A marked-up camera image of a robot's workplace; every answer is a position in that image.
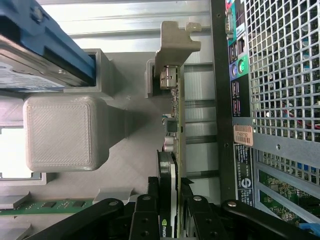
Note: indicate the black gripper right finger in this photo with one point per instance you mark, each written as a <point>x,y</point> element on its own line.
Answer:
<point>205,222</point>

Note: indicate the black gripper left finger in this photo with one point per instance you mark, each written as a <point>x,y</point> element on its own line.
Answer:
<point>146,220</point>

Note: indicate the green RAM stick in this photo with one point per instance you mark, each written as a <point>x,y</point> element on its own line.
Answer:
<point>50,206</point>

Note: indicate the black open PC case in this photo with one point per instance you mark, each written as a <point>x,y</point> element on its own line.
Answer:
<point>222,100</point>

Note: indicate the grey printed parts rack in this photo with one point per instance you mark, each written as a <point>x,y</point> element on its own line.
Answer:
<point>57,132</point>

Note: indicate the hard disk in blue caddy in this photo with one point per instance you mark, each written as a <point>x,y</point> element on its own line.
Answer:
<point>62,37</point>

